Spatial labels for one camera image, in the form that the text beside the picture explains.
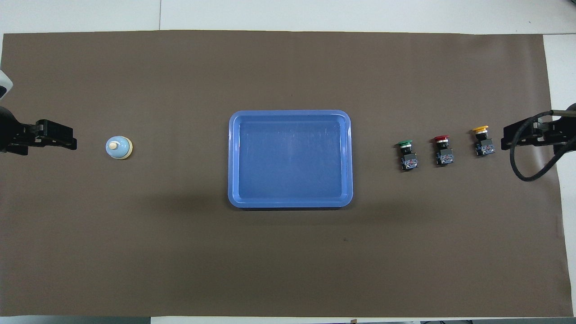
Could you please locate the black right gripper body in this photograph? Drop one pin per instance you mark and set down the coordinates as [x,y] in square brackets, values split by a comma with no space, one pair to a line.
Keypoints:
[551,130]

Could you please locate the yellow push button switch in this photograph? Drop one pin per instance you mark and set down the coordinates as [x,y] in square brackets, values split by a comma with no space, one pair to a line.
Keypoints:
[483,145]

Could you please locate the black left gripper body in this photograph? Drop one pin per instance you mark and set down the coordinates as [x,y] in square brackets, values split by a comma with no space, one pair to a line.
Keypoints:
[13,130]

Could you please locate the brown table mat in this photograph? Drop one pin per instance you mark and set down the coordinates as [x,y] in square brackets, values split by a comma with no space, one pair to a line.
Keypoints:
[180,252]

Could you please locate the red push button switch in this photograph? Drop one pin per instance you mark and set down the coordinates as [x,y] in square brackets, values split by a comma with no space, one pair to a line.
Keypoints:
[443,153]

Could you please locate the blue plastic tray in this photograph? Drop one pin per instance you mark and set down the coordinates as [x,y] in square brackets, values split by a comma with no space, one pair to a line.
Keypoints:
[288,162]

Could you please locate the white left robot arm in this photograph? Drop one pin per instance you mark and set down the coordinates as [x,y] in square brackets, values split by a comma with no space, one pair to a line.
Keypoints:
[4,83]

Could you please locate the green push button switch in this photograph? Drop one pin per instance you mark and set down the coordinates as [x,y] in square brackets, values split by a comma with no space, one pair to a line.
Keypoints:
[407,157]

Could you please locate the light blue call bell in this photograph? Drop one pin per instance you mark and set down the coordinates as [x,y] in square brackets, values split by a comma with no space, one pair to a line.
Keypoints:
[118,148]

